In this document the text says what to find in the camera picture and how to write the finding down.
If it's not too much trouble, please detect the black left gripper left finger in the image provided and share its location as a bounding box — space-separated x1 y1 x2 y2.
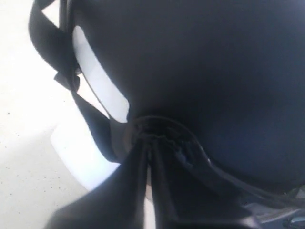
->
46 140 148 229

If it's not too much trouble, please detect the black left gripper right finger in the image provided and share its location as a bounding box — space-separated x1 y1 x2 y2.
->
149 138 284 229

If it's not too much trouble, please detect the black helmet with tinted visor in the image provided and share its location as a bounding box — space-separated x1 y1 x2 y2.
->
29 0 305 193

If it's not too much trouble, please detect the white mannequin head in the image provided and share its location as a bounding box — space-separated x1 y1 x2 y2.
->
55 22 156 194

